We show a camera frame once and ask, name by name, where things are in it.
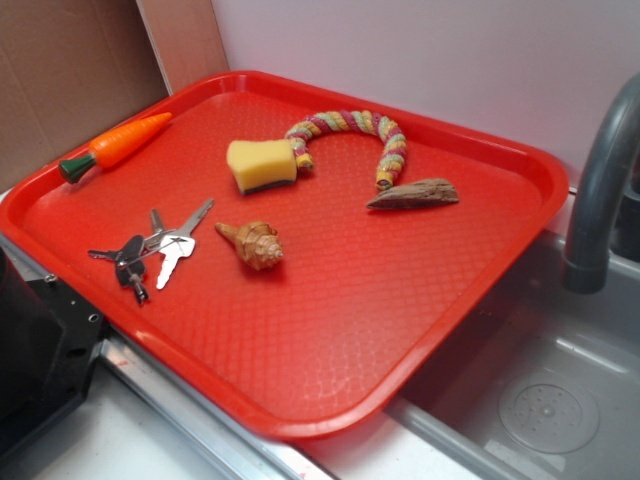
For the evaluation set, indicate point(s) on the brown spiral seashell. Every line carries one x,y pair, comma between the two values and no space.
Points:
256,243

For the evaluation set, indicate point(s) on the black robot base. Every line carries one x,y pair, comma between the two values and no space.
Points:
50,340

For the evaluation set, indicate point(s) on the red plastic tray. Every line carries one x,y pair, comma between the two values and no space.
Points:
361,298

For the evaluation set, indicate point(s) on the yellow sponge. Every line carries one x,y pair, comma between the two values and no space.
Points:
256,165

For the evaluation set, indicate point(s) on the brown wood piece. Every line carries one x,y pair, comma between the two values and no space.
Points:
420,194

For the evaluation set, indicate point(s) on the silver key bunch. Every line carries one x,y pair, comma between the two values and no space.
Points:
172,244

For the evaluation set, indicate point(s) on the orange toy carrot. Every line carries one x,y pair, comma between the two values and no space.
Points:
113,146

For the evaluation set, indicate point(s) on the grey sink basin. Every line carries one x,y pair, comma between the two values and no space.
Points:
536,383

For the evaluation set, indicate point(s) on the brown cardboard panel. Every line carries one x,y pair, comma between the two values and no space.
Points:
72,69

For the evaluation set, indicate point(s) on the grey faucet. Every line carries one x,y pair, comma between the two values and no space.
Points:
605,214

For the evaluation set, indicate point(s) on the multicolour braided rope toy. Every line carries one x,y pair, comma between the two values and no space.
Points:
386,130

